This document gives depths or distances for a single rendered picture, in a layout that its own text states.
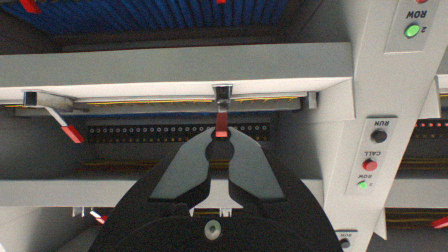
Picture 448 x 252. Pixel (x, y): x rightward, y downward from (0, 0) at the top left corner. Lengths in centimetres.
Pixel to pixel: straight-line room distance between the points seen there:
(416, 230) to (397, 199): 38
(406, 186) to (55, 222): 76
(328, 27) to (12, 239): 71
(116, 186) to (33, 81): 18
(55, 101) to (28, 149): 22
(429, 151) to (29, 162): 110
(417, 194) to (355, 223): 10
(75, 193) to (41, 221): 23
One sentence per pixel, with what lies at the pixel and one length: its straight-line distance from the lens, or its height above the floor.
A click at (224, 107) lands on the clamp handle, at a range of 15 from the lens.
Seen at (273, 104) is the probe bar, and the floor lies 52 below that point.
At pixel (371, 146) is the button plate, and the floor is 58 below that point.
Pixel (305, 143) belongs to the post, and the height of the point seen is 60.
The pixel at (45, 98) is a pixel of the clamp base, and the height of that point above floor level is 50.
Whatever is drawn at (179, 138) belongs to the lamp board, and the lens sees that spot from 37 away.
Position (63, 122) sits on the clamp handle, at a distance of 33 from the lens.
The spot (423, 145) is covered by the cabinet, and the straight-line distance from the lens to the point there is 73.
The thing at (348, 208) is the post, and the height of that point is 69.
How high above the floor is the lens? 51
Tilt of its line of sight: 14 degrees up
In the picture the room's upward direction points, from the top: 179 degrees clockwise
